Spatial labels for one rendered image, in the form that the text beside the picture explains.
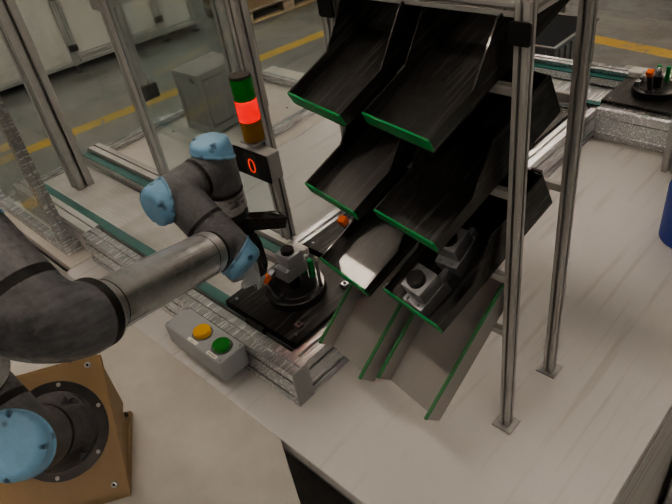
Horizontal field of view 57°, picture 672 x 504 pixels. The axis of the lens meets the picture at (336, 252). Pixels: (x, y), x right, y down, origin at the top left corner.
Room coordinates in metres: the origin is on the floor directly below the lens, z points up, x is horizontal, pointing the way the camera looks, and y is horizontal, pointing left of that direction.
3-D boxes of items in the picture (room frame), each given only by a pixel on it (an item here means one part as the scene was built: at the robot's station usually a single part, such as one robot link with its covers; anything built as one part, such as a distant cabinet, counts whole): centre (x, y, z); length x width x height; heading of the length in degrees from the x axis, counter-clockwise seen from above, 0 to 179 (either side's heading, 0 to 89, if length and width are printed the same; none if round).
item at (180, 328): (1.02, 0.32, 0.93); 0.21 x 0.07 x 0.06; 41
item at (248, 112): (1.32, 0.14, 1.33); 0.05 x 0.05 x 0.05
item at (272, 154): (1.32, 0.14, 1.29); 0.12 x 0.05 x 0.25; 41
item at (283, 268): (1.11, 0.10, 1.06); 0.08 x 0.04 x 0.07; 131
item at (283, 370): (1.21, 0.40, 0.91); 0.89 x 0.06 x 0.11; 41
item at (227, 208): (1.02, 0.19, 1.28); 0.08 x 0.08 x 0.05
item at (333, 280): (1.10, 0.11, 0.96); 0.24 x 0.24 x 0.02; 41
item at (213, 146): (1.02, 0.19, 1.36); 0.09 x 0.08 x 0.11; 136
